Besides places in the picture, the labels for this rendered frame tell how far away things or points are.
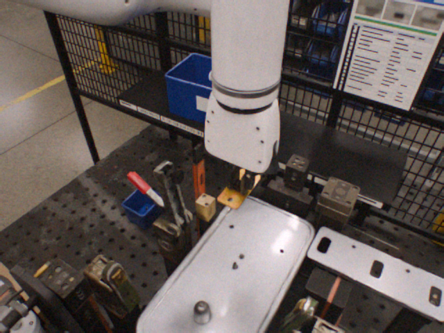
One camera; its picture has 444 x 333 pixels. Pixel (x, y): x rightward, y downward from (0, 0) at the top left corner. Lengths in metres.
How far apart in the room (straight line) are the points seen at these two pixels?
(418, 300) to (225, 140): 0.54
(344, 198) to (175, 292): 0.43
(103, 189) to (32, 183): 1.27
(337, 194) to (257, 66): 0.53
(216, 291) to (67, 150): 2.16
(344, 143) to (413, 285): 0.43
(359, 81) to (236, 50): 0.67
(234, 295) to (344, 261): 0.26
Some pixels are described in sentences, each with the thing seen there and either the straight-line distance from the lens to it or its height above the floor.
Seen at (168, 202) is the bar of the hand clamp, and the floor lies 1.14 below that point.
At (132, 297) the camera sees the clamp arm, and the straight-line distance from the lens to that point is 0.76.
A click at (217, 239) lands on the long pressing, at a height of 1.00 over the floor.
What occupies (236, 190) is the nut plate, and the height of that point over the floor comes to 1.25.
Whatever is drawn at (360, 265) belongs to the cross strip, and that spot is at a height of 1.00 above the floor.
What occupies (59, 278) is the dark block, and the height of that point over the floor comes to 1.12.
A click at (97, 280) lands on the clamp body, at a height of 1.07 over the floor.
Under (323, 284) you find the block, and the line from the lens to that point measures 0.82.
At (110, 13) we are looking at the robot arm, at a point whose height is 1.55.
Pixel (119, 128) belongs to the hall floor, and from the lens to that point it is 2.85.
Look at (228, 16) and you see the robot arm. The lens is 0.38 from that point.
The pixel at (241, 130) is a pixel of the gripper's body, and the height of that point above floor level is 1.39.
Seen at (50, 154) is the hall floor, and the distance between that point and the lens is 2.79.
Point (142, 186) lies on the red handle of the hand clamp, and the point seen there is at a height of 1.13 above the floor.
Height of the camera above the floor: 1.68
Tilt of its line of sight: 44 degrees down
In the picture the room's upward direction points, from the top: straight up
